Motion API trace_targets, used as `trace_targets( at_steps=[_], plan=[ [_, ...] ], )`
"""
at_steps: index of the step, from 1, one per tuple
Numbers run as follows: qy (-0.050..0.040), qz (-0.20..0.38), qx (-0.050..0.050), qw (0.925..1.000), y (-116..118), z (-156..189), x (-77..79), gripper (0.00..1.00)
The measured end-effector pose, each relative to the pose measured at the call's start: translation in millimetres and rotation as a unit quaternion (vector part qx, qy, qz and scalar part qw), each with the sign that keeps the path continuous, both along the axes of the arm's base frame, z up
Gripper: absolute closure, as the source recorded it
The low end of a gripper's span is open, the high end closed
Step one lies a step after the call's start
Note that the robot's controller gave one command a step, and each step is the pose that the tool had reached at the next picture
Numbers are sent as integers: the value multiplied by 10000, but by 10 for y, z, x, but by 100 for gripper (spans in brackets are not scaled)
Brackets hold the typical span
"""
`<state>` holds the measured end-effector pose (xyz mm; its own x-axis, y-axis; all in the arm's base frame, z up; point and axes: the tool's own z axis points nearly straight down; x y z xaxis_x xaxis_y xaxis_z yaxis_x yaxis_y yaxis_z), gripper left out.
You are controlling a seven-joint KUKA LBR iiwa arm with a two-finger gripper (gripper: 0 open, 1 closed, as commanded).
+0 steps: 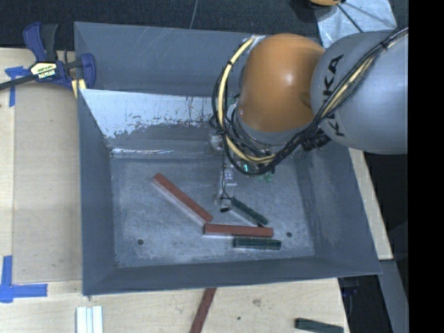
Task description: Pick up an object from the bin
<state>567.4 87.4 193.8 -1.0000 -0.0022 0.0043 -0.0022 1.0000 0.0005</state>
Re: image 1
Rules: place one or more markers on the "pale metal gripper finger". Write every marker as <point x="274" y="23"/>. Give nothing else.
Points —
<point x="226" y="186"/>
<point x="215" y="141"/>

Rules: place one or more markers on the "dark green flat block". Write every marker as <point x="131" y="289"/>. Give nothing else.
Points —
<point x="257" y="243"/>
<point x="250" y="212"/>
<point x="317" y="325"/>

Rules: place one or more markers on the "red-brown flat block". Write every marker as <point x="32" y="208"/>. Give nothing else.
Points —
<point x="182" y="197"/>
<point x="239" y="230"/>
<point x="204" y="309"/>

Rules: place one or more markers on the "grey metal bin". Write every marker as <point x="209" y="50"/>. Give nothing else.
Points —
<point x="156" y="248"/>

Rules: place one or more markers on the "black cylinder on white bracket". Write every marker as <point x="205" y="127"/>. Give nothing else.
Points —
<point x="315" y="143"/>

